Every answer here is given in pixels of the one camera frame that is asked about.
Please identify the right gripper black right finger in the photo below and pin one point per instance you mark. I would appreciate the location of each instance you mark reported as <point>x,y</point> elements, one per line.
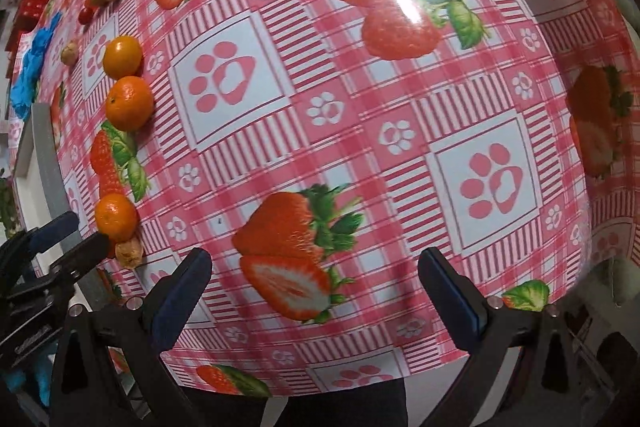
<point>543,389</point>

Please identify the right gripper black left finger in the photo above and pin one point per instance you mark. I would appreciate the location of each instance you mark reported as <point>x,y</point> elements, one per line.
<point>85,389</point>

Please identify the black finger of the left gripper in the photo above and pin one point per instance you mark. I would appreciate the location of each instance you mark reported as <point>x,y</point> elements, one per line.
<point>63,274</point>
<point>47,234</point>

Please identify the dried husk physalis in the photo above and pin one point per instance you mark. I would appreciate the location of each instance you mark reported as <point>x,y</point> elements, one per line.
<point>129,254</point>

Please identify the orange mandarin with stem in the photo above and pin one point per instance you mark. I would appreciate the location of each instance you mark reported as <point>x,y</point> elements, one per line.
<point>129,104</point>

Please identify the blue gloved left hand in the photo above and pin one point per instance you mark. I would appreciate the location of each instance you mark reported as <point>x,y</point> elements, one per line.
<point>37,370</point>

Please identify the white tray with grey rim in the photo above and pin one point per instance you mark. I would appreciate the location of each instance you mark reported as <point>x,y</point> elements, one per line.
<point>41,196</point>

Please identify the small orange mandarin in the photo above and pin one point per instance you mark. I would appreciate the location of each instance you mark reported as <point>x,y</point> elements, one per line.
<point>116,217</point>

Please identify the crumpled blue nitrile glove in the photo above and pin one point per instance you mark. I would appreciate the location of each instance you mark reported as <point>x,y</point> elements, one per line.
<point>23,92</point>

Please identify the tan walnut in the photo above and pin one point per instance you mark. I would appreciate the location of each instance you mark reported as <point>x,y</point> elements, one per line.
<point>69,54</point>

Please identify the yellow-orange tangerine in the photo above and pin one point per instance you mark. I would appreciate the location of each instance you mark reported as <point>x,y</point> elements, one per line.
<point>122,57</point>

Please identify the red cherry tomato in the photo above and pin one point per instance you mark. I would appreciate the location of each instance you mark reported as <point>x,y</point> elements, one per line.
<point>86,15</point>

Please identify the pink strawberry checkered tablecloth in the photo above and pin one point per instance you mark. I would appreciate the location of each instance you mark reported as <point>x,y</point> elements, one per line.
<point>315,147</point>

